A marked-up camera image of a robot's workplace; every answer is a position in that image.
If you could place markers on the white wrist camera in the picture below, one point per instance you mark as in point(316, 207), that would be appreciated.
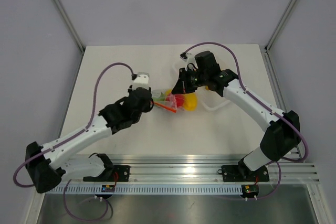
point(187, 57)
point(140, 80)

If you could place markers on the green apple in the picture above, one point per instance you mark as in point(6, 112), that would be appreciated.
point(159, 96)

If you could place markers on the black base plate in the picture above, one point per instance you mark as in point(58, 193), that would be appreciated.
point(235, 173)
point(121, 173)

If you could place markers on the clear orange-zip bag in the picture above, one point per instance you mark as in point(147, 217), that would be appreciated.
point(169, 103)

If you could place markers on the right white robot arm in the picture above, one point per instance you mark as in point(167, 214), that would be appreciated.
point(281, 129)

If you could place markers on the left aluminium frame post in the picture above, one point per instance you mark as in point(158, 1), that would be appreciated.
point(69, 25)

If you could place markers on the yellow bell pepper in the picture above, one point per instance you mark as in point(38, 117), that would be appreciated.
point(190, 102)

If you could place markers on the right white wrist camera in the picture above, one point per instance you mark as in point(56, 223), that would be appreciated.
point(187, 57)

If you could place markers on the white slotted cable duct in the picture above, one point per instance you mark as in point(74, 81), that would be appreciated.
point(132, 189)

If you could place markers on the yellow lemon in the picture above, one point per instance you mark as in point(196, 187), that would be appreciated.
point(168, 93)

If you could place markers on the aluminium mounting rail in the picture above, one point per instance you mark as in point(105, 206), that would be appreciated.
point(200, 169)

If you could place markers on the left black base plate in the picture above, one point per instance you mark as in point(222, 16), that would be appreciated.
point(121, 173)

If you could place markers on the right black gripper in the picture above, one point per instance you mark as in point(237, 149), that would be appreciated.
point(182, 86)

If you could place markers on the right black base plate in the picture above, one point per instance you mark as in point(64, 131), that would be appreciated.
point(235, 173)

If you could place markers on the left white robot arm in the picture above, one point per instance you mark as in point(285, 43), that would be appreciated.
point(49, 164)

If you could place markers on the aluminium frame post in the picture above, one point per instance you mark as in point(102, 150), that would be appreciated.
point(281, 24)
point(69, 25)

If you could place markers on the right aluminium frame post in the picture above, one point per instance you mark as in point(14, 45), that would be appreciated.
point(281, 24)

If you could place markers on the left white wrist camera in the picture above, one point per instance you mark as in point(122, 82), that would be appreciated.
point(140, 80)

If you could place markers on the red apple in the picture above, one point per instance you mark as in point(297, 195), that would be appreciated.
point(179, 100)

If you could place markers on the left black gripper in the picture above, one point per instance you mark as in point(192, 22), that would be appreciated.
point(148, 108)

